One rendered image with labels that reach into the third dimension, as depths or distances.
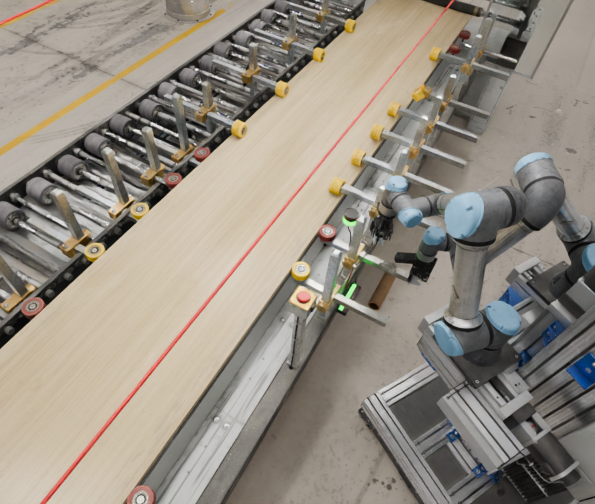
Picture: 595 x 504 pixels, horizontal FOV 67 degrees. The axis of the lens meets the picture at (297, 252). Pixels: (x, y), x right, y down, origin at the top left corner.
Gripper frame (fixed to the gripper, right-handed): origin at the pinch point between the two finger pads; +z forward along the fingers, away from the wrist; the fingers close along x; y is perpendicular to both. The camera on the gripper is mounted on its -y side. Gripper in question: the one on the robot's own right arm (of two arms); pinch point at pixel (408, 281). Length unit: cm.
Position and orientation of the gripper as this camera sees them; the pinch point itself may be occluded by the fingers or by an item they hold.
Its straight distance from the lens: 206.0
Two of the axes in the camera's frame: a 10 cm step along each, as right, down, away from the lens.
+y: 8.7, 4.2, -2.6
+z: -0.5, 6.1, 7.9
